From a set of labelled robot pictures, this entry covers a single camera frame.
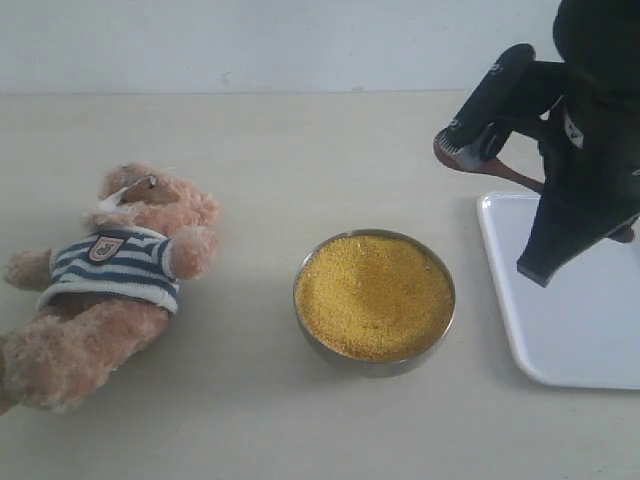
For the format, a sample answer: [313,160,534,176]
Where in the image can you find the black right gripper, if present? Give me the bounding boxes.
[499,1,639,287]

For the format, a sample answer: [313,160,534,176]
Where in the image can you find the dark red wooden spoon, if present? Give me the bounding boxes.
[431,127,632,245]

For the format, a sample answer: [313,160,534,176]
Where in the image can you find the tan teddy bear striped sweater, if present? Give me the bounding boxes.
[0,161,222,416]

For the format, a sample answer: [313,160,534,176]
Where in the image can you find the white plastic tray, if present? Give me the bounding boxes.
[477,192,639,390]

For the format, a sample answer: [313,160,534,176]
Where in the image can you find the steel bowl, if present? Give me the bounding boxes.
[293,228,457,379]

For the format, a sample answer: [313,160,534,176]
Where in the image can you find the yellow millet grains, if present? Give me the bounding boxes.
[296,234,454,361]

